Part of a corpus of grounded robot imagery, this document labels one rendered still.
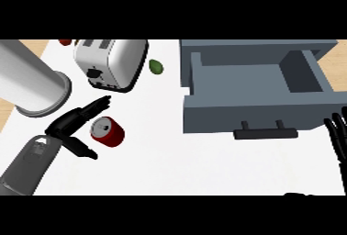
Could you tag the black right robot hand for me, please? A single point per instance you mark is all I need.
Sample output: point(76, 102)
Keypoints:
point(339, 137)

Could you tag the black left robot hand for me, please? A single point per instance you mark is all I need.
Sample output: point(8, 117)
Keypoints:
point(73, 122)

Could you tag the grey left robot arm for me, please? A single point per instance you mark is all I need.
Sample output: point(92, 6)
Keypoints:
point(27, 166)

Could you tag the red can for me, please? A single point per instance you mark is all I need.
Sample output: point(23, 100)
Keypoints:
point(109, 132)

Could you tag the grey drawer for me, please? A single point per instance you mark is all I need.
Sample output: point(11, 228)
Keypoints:
point(262, 91)

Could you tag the white cylindrical container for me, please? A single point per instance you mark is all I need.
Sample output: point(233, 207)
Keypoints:
point(30, 81)

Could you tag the white toaster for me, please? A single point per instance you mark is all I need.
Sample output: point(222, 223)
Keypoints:
point(112, 63)

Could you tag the green avocado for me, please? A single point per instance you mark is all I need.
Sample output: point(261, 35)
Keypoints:
point(157, 66)

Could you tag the red vegetable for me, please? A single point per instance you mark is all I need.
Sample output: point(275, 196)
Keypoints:
point(66, 42)

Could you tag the grey cabinet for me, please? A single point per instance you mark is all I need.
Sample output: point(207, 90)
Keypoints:
point(253, 50)

